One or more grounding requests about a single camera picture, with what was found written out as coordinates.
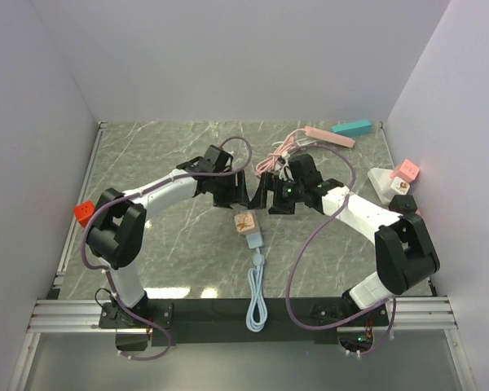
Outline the white cartoon charger plug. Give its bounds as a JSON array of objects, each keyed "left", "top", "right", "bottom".
[{"left": 385, "top": 176, "right": 410, "bottom": 200}]

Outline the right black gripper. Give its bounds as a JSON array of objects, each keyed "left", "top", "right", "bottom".
[{"left": 248, "top": 172, "right": 306, "bottom": 216}]

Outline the white triangular power strip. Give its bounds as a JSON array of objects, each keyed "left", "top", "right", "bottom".
[{"left": 368, "top": 168, "right": 392, "bottom": 205}]

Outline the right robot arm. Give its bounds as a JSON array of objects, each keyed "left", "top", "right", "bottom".
[{"left": 250, "top": 154, "right": 440, "bottom": 325}]

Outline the teal power strip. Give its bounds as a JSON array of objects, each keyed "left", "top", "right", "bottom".
[{"left": 331, "top": 120, "right": 372, "bottom": 138}]

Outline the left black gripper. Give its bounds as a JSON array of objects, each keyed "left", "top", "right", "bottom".
[{"left": 210, "top": 169, "right": 249, "bottom": 209}]

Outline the light blue power strip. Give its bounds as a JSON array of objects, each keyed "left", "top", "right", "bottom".
[{"left": 245, "top": 231, "right": 268, "bottom": 333}]

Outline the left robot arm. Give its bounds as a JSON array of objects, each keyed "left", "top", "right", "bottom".
[{"left": 81, "top": 145, "right": 249, "bottom": 327}]

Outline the pink cube socket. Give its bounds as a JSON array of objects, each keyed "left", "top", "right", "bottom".
[{"left": 390, "top": 159, "right": 421, "bottom": 183}]

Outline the black cube plug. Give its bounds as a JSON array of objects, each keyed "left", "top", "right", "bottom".
[{"left": 388, "top": 195, "right": 418, "bottom": 215}]

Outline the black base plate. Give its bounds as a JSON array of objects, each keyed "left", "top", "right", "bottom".
[{"left": 99, "top": 297, "right": 395, "bottom": 353}]

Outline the red cube socket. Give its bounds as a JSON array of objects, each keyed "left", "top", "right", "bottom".
[{"left": 73, "top": 200, "right": 95, "bottom": 227}]

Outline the peach cartoon charger plug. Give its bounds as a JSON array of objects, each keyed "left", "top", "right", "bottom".
[{"left": 234, "top": 211, "right": 258, "bottom": 235}]

